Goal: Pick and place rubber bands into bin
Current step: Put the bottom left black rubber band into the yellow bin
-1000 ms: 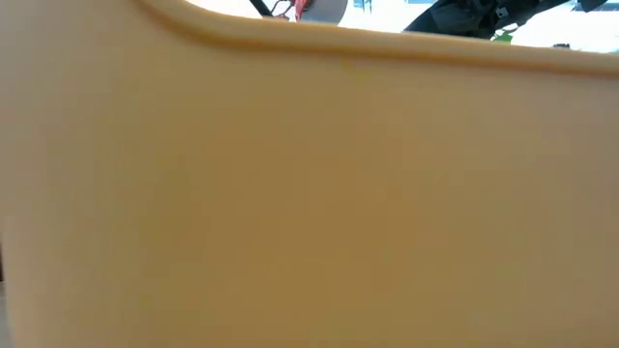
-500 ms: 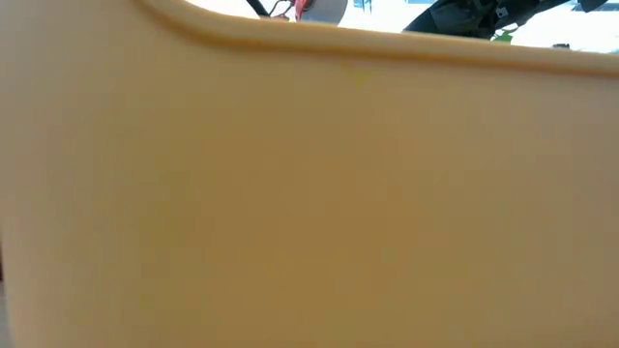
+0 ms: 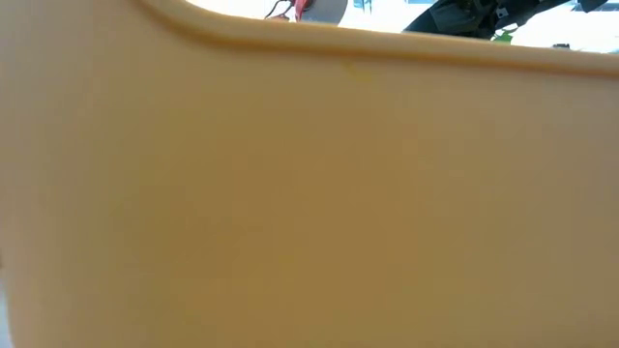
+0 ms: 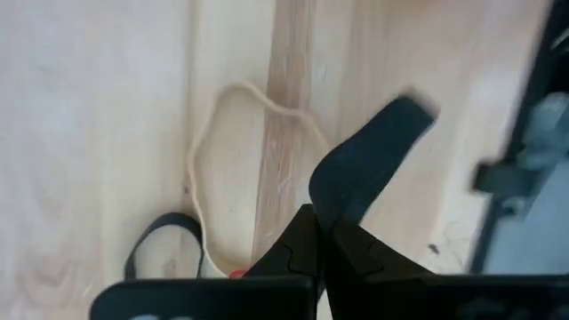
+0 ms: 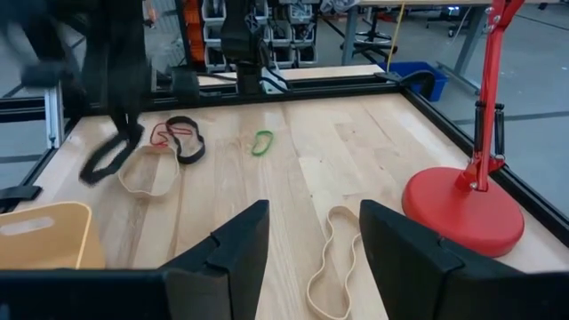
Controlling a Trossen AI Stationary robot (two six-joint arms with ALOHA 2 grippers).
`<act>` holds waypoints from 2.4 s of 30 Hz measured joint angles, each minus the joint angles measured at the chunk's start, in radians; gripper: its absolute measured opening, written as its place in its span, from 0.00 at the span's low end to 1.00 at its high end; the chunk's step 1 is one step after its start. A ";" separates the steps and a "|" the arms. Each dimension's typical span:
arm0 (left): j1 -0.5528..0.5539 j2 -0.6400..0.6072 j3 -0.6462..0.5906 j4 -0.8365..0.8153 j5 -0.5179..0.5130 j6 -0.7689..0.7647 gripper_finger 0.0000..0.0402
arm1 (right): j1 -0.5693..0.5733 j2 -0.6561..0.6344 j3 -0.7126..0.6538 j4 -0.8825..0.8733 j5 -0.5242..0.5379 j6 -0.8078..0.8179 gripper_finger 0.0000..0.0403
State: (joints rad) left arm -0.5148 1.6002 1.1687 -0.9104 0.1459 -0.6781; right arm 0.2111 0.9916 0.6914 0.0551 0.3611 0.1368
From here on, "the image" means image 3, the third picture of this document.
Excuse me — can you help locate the yellow plastic bin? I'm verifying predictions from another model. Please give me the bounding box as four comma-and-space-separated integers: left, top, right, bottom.
0, 0, 619, 348

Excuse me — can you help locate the red desk lamp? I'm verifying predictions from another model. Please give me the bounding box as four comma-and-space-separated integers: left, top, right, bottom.
264, 0, 348, 25

